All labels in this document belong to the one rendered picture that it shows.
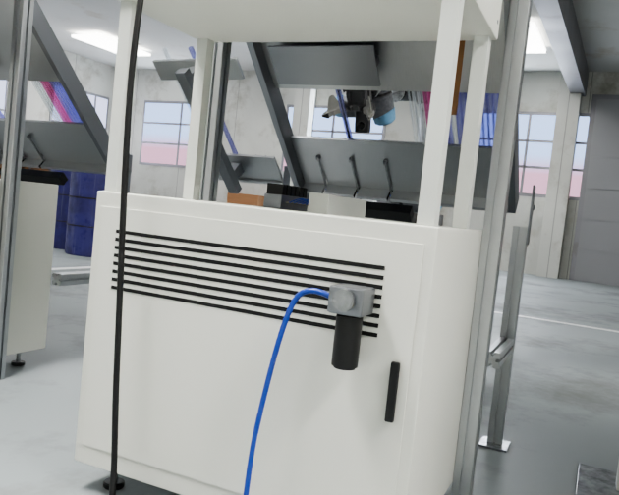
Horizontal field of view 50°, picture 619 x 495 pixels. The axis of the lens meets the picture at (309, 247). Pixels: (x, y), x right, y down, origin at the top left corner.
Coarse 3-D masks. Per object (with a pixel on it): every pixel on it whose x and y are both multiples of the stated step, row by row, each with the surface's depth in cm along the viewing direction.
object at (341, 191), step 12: (324, 192) 212; (336, 192) 211; (348, 192) 210; (360, 192) 208; (372, 192) 207; (384, 192) 206; (396, 192) 204; (408, 192) 203; (444, 204) 197; (480, 204) 193
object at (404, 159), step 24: (312, 144) 204; (336, 144) 200; (360, 144) 196; (384, 144) 193; (408, 144) 190; (456, 144) 184; (312, 168) 211; (336, 168) 208; (360, 168) 204; (384, 168) 200; (408, 168) 196; (456, 168) 190; (480, 168) 186; (480, 192) 193
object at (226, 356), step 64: (128, 0) 131; (192, 0) 126; (256, 0) 122; (320, 0) 118; (384, 0) 114; (448, 0) 105; (128, 64) 131; (448, 64) 105; (128, 128) 124; (192, 128) 157; (448, 128) 107; (192, 192) 157; (128, 256) 130; (192, 256) 124; (256, 256) 118; (320, 256) 113; (384, 256) 108; (128, 320) 130; (192, 320) 124; (256, 320) 118; (320, 320) 113; (384, 320) 108; (128, 384) 130; (192, 384) 124; (256, 384) 118; (320, 384) 113; (384, 384) 109; (128, 448) 130; (192, 448) 124; (256, 448) 118; (320, 448) 113; (384, 448) 109
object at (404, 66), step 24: (264, 48) 182; (288, 48) 175; (312, 48) 172; (336, 48) 169; (360, 48) 166; (384, 48) 168; (408, 48) 166; (432, 48) 163; (504, 48) 156; (288, 72) 181; (312, 72) 178; (336, 72) 175; (360, 72) 172; (384, 72) 174; (408, 72) 171; (432, 72) 168
